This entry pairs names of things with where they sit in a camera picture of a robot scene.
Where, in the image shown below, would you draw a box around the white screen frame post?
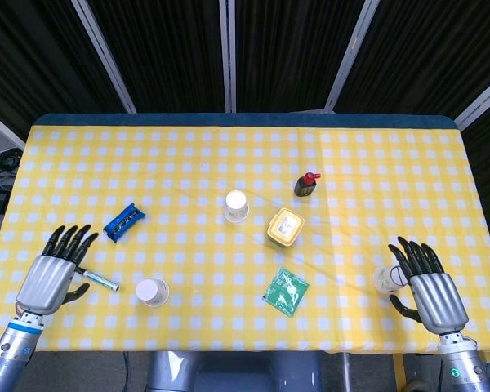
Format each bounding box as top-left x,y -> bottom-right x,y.
0,105 -> 25,150
324,0 -> 380,112
219,0 -> 237,114
454,69 -> 490,131
71,0 -> 137,114

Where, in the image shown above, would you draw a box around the dark bottle red cap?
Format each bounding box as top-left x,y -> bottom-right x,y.
293,171 -> 322,198

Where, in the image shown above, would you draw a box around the yellow white checked tablecloth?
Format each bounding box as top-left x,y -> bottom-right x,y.
0,125 -> 490,355

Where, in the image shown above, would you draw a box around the green foil sachet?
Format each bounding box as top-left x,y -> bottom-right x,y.
262,266 -> 310,318

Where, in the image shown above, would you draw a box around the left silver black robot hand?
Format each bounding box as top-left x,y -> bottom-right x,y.
15,223 -> 100,316

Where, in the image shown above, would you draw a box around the green tub yellow lid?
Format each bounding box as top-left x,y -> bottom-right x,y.
266,207 -> 305,249

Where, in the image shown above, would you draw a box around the white paper cup green leaves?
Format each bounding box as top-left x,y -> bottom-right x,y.
372,265 -> 411,294

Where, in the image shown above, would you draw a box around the white paper cup blue flowers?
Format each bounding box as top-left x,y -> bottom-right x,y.
135,278 -> 171,308

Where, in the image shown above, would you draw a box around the white paper cup green flowers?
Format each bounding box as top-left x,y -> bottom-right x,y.
223,189 -> 250,224

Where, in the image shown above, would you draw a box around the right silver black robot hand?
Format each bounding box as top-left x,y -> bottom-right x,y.
387,236 -> 470,336

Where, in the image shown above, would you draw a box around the blue table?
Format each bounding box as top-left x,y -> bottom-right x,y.
34,113 -> 463,131

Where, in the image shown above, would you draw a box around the grey robot torso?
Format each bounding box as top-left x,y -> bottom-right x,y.
146,350 -> 323,392

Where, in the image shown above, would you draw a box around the black pleated curtain panel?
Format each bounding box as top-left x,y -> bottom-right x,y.
0,0 -> 123,140
334,0 -> 490,120
463,97 -> 490,256
87,0 -> 229,114
235,0 -> 367,114

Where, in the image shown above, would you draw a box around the blue snack packet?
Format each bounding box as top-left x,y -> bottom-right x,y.
102,203 -> 147,245

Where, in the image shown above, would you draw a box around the black cable bundle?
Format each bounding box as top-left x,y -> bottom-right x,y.
0,147 -> 24,177

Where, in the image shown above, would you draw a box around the grey metal table leg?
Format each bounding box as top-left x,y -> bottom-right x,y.
341,353 -> 353,392

